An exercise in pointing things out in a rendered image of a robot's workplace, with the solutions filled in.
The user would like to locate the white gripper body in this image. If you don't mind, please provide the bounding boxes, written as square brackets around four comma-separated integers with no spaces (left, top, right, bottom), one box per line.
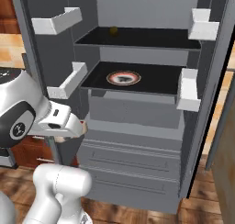
[29,112,88,140]

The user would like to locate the grey fridge drawer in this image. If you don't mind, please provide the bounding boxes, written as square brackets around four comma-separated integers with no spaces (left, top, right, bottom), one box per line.
[76,138,182,174]
[81,165,181,202]

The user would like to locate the dark steak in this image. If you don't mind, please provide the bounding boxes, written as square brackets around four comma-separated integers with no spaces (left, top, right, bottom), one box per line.
[116,74,133,83]

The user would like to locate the grey fridge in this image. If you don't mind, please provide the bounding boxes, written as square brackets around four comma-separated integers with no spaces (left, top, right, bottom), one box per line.
[69,0,206,215]

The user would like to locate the grey fridge door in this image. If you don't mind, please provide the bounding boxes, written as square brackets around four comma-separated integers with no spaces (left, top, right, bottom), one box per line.
[9,0,99,168]
[179,0,235,200]

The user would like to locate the black fridge shelf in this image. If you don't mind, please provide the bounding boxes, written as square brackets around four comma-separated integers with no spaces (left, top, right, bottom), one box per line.
[80,60,185,97]
[74,26,202,51]

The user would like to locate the white door bin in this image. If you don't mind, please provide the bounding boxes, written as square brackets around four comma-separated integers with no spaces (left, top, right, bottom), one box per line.
[187,7,220,41]
[30,6,84,36]
[175,68,202,113]
[46,61,88,100]

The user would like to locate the wooden base cupboards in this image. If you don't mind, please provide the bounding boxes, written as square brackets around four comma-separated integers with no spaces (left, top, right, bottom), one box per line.
[11,135,81,169]

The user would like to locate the round white red-rimmed plate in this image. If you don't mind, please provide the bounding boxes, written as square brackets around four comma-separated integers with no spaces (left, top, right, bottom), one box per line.
[106,70,142,87]

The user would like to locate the small olive round fruit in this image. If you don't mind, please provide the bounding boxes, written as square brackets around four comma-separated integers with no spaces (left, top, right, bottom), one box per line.
[108,26,119,37]

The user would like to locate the wooden side panel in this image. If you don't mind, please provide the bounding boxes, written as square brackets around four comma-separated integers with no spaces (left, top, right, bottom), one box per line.
[210,79,235,224]

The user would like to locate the grey fridge door handle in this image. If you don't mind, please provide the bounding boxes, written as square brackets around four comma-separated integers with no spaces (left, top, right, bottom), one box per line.
[45,135,63,166]

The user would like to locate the wooden wall cupboard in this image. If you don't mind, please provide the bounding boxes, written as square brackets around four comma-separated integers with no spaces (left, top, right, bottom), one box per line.
[0,0,20,35]

